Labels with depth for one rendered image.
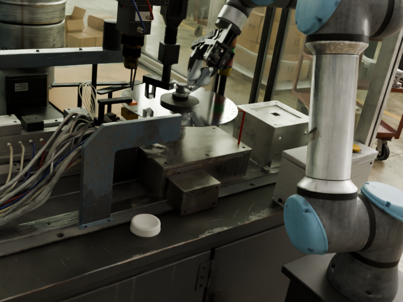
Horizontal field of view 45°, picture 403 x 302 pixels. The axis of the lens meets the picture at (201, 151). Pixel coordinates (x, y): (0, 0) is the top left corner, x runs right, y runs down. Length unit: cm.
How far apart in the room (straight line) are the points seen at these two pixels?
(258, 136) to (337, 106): 60
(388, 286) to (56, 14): 137
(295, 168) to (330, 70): 42
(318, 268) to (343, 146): 33
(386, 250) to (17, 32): 134
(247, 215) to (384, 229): 40
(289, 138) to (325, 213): 61
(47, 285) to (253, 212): 56
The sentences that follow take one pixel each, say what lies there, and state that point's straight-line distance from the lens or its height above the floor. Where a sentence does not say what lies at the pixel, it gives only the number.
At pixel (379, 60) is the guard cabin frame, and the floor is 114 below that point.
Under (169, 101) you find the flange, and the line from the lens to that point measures 135.
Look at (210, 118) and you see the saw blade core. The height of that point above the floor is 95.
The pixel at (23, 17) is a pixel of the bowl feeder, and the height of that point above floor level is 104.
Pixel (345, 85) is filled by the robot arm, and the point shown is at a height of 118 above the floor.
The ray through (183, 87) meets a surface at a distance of 135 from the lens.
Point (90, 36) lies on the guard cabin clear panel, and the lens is 241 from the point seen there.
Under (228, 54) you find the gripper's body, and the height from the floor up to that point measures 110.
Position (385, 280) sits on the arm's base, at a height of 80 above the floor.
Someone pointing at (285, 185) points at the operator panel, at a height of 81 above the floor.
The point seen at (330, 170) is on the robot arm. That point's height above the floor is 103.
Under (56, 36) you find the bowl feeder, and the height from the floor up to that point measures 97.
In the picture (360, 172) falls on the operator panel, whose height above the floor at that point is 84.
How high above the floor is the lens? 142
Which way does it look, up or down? 25 degrees down
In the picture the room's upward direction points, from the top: 9 degrees clockwise
